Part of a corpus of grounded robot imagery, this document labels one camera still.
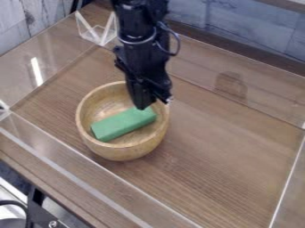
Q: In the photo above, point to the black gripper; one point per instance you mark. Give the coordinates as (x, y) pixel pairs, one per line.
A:
(142, 58)

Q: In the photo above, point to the green rectangular block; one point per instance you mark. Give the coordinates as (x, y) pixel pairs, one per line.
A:
(122, 123)

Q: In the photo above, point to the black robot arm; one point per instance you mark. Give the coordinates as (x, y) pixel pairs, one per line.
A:
(138, 16)

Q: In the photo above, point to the clear acrylic corner bracket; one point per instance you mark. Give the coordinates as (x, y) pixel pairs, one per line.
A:
(97, 34)

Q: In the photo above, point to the clear acrylic tray wall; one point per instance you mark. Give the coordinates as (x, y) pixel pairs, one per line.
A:
(122, 193)

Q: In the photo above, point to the black metal table frame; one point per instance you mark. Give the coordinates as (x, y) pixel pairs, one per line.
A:
(46, 213)

